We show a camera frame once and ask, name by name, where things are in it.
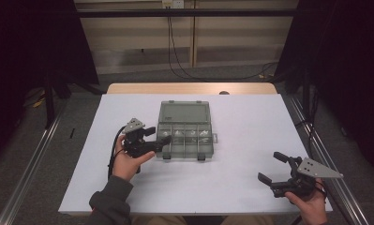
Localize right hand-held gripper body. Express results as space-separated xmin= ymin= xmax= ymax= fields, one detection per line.
xmin=271 ymin=157 xmax=344 ymax=199

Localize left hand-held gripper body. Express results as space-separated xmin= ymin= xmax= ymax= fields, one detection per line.
xmin=122 ymin=117 xmax=157 ymax=158

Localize grey plastic organizer box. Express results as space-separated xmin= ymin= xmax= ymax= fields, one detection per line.
xmin=155 ymin=99 xmax=219 ymax=162

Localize person's left hand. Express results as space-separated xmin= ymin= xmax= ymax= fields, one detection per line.
xmin=112 ymin=134 xmax=156 ymax=182

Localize person's right hand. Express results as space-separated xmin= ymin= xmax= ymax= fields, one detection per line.
xmin=284 ymin=178 xmax=328 ymax=225

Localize white table mat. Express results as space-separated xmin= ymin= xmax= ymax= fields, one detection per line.
xmin=57 ymin=93 xmax=333 ymax=217

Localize person's right leg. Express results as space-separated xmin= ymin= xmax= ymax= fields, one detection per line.
xmin=218 ymin=215 xmax=275 ymax=225

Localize person's leg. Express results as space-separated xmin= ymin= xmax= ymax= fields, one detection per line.
xmin=218 ymin=215 xmax=275 ymax=225
xmin=129 ymin=215 xmax=188 ymax=225

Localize person's left leg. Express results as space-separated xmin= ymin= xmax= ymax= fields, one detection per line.
xmin=129 ymin=215 xmax=188 ymax=225

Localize black curtain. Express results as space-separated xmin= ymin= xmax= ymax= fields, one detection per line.
xmin=0 ymin=0 xmax=100 ymax=170
xmin=274 ymin=0 xmax=374 ymax=181

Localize black horizontal bar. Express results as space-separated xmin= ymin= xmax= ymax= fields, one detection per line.
xmin=76 ymin=8 xmax=299 ymax=19

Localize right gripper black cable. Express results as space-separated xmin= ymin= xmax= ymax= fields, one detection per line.
xmin=314 ymin=181 xmax=328 ymax=204

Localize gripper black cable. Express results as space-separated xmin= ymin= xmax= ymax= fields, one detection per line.
xmin=107 ymin=126 xmax=127 ymax=181
xmin=314 ymin=181 xmax=328 ymax=204

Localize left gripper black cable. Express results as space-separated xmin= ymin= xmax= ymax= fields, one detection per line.
xmin=107 ymin=126 xmax=127 ymax=181

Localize aluminium floor rail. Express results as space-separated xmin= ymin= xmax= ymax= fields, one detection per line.
xmin=289 ymin=96 xmax=370 ymax=225
xmin=0 ymin=98 xmax=67 ymax=225

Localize black wall cables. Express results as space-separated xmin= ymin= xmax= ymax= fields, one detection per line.
xmin=167 ymin=7 xmax=279 ymax=81

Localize white wall socket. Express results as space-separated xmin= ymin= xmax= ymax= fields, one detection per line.
xmin=161 ymin=0 xmax=185 ymax=9

